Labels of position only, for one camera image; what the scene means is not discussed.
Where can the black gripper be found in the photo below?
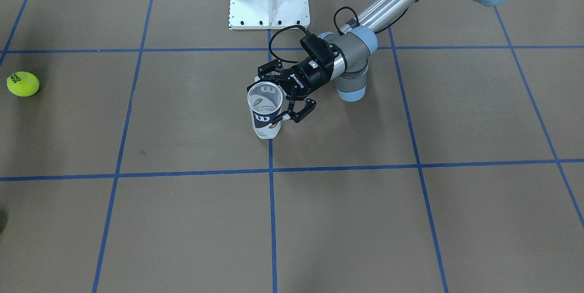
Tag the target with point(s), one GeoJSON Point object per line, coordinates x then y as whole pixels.
{"type": "Point", "coordinates": [306, 77]}

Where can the Wilson tennis ball can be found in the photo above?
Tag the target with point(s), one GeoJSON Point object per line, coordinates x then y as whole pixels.
{"type": "Point", "coordinates": [265, 100]}

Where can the yellow tennis ball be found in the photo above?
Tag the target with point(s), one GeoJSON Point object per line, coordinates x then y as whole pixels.
{"type": "Point", "coordinates": [23, 84]}

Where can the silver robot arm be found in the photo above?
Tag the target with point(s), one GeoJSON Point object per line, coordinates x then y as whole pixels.
{"type": "Point", "coordinates": [341, 56]}

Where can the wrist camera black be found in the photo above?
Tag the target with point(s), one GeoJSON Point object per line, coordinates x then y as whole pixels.
{"type": "Point", "coordinates": [319, 51]}

